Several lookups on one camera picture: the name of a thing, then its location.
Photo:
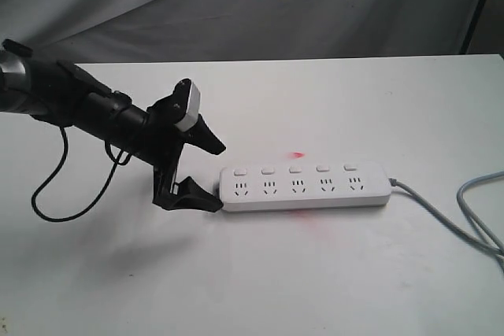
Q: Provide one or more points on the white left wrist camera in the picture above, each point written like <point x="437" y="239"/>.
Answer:
<point x="186" y="101"/>

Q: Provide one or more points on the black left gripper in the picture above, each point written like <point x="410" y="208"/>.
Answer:
<point x="166" y="141"/>

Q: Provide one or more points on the grey backdrop cloth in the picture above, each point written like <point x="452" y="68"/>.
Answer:
<point x="112" y="31"/>

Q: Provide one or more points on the white five-socket power strip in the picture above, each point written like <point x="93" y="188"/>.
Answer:
<point x="303" y="185"/>

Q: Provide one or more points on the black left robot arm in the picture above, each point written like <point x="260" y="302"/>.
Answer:
<point x="64" y="95"/>

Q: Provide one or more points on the black tripod stand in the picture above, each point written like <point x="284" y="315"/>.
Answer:
<point x="473" y="22"/>

